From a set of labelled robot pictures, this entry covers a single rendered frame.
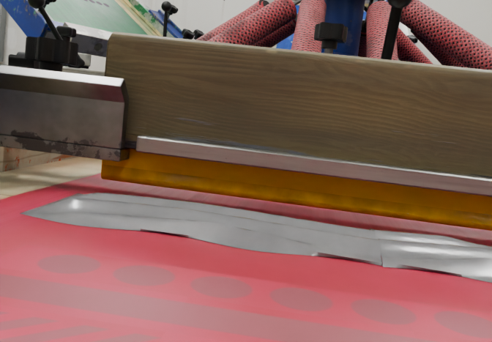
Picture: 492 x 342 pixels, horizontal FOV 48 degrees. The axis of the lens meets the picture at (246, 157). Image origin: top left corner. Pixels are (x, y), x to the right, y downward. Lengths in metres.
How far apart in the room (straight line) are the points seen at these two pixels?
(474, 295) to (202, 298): 0.12
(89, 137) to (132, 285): 0.18
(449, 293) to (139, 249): 0.13
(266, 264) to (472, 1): 4.53
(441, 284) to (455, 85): 0.14
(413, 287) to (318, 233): 0.06
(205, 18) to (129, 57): 4.27
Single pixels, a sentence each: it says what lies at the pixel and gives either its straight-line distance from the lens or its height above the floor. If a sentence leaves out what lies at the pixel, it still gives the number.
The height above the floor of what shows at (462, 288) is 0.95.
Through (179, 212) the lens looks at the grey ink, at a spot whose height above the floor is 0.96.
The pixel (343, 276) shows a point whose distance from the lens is 0.24.
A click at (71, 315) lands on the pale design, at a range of 0.17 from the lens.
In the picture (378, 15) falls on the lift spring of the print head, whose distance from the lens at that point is 1.01.
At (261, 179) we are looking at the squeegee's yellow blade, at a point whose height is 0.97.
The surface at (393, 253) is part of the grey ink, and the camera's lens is 0.28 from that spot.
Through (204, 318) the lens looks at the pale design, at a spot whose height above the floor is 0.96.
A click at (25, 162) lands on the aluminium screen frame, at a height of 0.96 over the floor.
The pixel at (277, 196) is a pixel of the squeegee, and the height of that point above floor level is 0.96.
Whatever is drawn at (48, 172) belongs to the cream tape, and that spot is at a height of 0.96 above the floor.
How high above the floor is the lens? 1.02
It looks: 5 degrees down
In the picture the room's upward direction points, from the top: 7 degrees clockwise
